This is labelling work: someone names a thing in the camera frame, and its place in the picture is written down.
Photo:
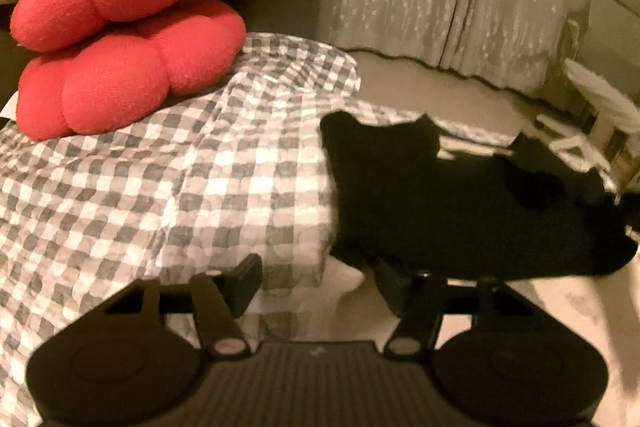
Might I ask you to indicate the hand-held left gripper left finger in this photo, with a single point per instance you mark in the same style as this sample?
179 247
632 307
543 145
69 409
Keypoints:
247 277

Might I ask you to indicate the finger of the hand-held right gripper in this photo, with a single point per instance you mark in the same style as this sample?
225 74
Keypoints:
550 162

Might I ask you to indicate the white office chair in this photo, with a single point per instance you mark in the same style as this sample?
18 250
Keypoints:
605 97

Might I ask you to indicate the dark green sofa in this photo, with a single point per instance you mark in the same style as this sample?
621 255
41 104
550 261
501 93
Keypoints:
285 2

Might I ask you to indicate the white paper sheet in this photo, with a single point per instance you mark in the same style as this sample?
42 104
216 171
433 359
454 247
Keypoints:
7 107

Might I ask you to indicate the white sock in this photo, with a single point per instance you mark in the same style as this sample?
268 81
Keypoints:
525 307

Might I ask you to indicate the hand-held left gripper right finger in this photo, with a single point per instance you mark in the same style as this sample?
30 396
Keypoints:
395 287

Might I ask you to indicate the grey checkered blanket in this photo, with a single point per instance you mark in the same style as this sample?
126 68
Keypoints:
150 187

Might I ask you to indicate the black sock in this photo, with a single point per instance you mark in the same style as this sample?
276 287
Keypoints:
425 207

